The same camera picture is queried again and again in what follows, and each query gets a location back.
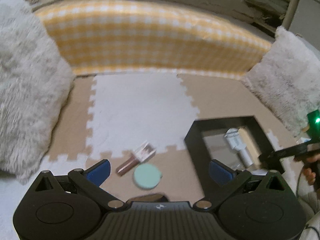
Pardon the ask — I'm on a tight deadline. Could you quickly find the white watch link remover tool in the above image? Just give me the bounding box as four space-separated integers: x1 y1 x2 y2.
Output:
224 128 253 168

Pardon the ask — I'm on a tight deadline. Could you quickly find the person's right hand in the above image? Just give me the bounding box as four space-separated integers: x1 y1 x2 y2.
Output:
303 154 319 185

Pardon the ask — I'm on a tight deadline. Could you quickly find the black square tray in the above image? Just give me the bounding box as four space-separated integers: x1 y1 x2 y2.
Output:
184 116 274 202

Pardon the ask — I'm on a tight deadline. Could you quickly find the brown lipstick tube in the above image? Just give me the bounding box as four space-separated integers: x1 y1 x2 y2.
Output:
116 156 139 176

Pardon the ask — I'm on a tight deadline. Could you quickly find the cream nail file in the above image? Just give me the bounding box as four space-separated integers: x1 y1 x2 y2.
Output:
239 128 260 163

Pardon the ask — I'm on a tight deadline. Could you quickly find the mint green round compact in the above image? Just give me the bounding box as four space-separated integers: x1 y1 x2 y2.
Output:
133 164 162 190

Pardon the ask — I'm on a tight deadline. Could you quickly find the small printed cardboard box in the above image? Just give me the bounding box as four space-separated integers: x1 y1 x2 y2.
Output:
133 142 156 163

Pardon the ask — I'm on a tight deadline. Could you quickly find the black round speaker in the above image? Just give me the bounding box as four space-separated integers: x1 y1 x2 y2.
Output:
127 193 169 204

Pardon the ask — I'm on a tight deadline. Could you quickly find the fluffy grey pillow right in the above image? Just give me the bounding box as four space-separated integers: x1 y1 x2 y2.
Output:
241 27 319 136

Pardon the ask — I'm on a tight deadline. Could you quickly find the fluffy grey pillow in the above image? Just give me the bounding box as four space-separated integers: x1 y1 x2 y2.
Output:
241 27 319 136
1 0 74 184

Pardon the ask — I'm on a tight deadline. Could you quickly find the fluffy grey pillow left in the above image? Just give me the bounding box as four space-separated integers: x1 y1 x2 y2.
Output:
1 0 74 184

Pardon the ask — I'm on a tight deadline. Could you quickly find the yellow gingham sofa cushion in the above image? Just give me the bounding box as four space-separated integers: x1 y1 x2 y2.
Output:
35 0 271 79

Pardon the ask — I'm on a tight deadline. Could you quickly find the dark wooden shelf clutter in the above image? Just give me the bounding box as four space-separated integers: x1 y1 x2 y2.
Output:
243 0 291 37

